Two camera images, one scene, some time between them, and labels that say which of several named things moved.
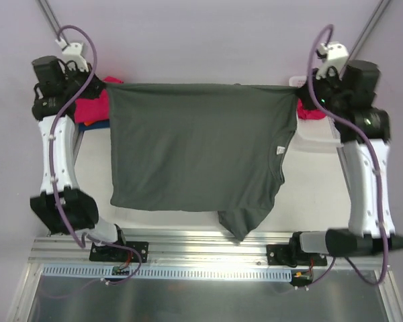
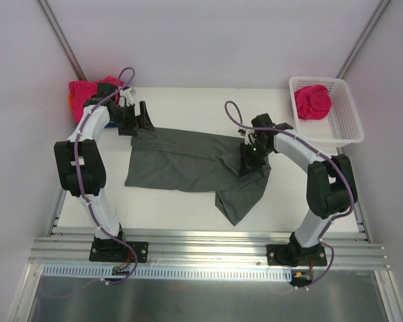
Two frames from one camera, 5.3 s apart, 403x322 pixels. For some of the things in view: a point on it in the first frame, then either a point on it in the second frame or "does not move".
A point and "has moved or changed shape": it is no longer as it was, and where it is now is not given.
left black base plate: x=103 y=253 does not move
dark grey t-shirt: x=199 y=147 has moved or changed shape
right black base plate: x=293 y=255 does not move
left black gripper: x=91 y=84 -> x=131 y=120
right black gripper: x=309 y=92 -> x=252 y=161
